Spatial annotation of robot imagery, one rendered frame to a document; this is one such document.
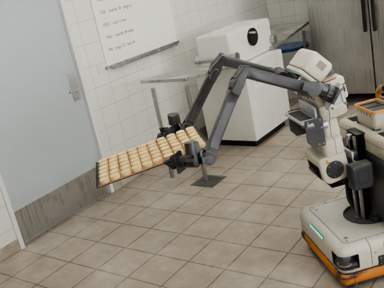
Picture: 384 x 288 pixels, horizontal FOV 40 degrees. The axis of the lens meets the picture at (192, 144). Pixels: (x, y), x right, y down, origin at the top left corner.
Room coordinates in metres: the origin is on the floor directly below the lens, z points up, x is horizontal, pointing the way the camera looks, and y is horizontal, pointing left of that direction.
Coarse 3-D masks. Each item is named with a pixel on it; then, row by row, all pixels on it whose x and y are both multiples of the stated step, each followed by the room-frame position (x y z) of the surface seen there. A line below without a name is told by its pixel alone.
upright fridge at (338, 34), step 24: (312, 0) 6.03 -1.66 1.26; (336, 0) 5.85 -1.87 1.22; (360, 0) 5.68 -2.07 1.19; (312, 24) 6.05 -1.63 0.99; (336, 24) 5.87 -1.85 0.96; (360, 24) 5.70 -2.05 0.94; (336, 48) 5.89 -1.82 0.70; (360, 48) 5.72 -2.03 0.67; (336, 72) 5.91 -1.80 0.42; (360, 72) 5.73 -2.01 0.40
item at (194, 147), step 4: (184, 144) 2.38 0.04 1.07; (188, 144) 2.36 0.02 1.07; (192, 144) 2.36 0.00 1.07; (196, 144) 2.37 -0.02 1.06; (188, 148) 2.36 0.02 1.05; (192, 148) 2.36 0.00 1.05; (196, 148) 2.37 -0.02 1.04; (200, 148) 2.37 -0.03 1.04; (188, 152) 2.36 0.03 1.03; (192, 152) 2.35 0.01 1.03; (196, 152) 2.36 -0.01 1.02; (200, 152) 2.36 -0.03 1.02; (200, 156) 2.37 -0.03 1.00; (208, 156) 2.36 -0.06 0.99; (200, 160) 2.38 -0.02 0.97; (204, 160) 2.34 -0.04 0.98; (208, 160) 2.34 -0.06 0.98; (212, 160) 2.35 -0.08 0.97; (204, 164) 2.34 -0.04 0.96
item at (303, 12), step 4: (300, 0) 7.04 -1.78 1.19; (304, 0) 7.00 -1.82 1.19; (300, 4) 7.04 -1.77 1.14; (304, 4) 7.01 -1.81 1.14; (300, 8) 7.05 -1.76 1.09; (304, 8) 7.01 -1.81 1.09; (300, 12) 7.05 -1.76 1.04; (304, 12) 7.01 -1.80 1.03; (300, 16) 7.06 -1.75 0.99; (304, 16) 7.02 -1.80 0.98; (304, 20) 7.02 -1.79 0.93; (308, 20) 6.99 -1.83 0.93; (308, 24) 6.99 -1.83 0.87; (304, 28) 7.03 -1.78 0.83; (308, 28) 7.00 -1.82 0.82
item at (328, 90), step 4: (328, 84) 2.56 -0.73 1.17; (324, 88) 2.52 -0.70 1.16; (328, 88) 2.53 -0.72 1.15; (332, 88) 2.53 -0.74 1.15; (336, 88) 2.53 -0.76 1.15; (324, 92) 2.52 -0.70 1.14; (328, 92) 2.52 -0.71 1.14; (332, 92) 2.52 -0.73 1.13; (336, 92) 2.51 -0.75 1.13; (340, 92) 2.50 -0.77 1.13; (320, 96) 2.54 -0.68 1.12; (324, 96) 2.53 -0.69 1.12; (328, 96) 2.51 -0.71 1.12; (332, 96) 2.52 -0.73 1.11; (336, 96) 2.50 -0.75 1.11; (324, 100) 2.58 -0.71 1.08; (328, 100) 2.53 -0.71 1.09; (332, 100) 2.51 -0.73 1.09; (336, 100) 2.50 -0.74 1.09; (332, 104) 2.50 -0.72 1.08
